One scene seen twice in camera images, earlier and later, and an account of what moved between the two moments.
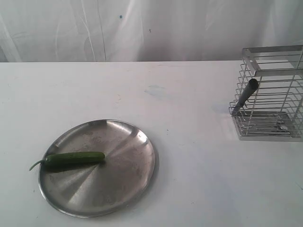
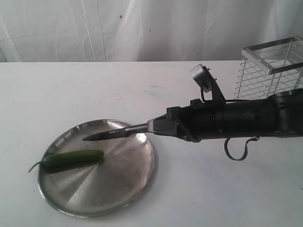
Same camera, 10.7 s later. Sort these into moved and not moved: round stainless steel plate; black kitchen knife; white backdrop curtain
Moved: black kitchen knife
Not moved: white backdrop curtain; round stainless steel plate
